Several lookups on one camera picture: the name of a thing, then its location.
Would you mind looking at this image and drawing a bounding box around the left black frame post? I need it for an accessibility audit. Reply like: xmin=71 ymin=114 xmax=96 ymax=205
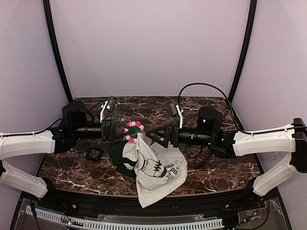
xmin=42 ymin=0 xmax=73 ymax=102

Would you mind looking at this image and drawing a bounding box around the right black frame post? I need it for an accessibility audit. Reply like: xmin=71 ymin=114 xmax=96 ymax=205
xmin=228 ymin=0 xmax=257 ymax=102

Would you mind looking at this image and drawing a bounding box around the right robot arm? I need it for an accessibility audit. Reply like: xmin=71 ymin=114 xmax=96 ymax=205
xmin=146 ymin=106 xmax=307 ymax=199

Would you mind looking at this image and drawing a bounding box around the black aluminium front rail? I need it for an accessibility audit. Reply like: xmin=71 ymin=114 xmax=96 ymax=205
xmin=38 ymin=189 xmax=267 ymax=218

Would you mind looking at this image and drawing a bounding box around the left camera black cable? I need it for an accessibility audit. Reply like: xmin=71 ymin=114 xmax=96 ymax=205
xmin=88 ymin=99 xmax=107 ymax=118

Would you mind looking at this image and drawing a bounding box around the black frame post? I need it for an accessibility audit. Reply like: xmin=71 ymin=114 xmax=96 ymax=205
xmin=228 ymin=0 xmax=257 ymax=102
xmin=42 ymin=0 xmax=73 ymax=102

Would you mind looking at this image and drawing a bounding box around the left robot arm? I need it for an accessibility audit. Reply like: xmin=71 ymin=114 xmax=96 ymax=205
xmin=0 ymin=101 xmax=134 ymax=198

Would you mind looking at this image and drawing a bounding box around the pink flower brooch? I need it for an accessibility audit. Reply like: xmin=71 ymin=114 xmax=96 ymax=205
xmin=124 ymin=121 xmax=144 ymax=143

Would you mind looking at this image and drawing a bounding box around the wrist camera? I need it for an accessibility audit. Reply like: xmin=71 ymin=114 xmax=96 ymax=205
xmin=99 ymin=96 xmax=118 ymax=123
xmin=167 ymin=100 xmax=184 ymax=128

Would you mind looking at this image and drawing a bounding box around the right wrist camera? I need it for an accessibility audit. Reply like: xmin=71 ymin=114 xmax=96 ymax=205
xmin=167 ymin=100 xmax=184 ymax=128

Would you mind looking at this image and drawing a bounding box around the right camera black cable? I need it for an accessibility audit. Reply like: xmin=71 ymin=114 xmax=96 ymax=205
xmin=178 ymin=82 xmax=245 ymax=134

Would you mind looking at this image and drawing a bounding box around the camera black cable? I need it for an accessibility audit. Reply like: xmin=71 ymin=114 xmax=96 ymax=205
xmin=178 ymin=82 xmax=245 ymax=134
xmin=88 ymin=99 xmax=107 ymax=118

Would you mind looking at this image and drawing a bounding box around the white and green garment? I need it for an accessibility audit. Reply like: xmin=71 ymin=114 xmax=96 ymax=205
xmin=108 ymin=134 xmax=188 ymax=208

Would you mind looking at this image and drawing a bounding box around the black square box left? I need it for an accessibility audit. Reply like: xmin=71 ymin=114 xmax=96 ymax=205
xmin=85 ymin=148 xmax=104 ymax=162

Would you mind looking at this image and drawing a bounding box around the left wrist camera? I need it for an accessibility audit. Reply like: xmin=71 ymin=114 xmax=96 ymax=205
xmin=99 ymin=96 xmax=118 ymax=123

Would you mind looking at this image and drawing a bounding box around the white slotted cable duct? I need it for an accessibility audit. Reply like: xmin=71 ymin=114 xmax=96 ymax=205
xmin=36 ymin=208 xmax=224 ymax=230

